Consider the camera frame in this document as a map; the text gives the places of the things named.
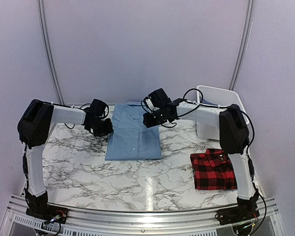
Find right wall aluminium profile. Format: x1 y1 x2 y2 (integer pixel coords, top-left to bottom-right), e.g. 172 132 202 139
229 0 256 91

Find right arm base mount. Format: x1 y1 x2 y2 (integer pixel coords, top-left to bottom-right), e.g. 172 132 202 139
215 206 260 225

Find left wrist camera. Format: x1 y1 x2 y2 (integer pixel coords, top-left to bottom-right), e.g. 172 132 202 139
89 99 109 119

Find wall aluminium profile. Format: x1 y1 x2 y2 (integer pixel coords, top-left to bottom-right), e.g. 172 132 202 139
37 0 65 105
229 0 256 91

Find aluminium table front rail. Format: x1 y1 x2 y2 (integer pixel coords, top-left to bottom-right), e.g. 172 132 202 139
0 195 287 236

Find red black plaid shirt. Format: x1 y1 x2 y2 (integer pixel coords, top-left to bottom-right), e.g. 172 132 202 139
190 148 237 190

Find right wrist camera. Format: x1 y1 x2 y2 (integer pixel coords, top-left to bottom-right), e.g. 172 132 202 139
143 88 171 112

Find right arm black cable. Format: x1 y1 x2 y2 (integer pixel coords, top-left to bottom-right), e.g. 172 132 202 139
181 88 255 148

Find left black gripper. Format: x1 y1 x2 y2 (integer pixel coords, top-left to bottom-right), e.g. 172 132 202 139
88 118 113 137

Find left wall aluminium profile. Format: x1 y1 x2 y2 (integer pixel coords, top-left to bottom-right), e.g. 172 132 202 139
37 0 65 105

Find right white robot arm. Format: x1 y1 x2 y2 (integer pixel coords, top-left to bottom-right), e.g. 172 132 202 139
143 97 260 220

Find dark blue patterned shirt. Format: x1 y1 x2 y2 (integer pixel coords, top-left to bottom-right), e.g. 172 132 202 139
202 99 212 105

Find light blue long sleeve shirt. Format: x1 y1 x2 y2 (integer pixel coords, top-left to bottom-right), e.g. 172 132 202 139
105 102 162 161

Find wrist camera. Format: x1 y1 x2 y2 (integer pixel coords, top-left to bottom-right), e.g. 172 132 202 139
89 99 109 119
143 88 171 112

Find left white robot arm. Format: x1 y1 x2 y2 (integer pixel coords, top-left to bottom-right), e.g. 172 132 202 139
17 99 113 219

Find white plastic bin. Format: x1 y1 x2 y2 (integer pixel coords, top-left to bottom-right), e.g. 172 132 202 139
196 85 246 140

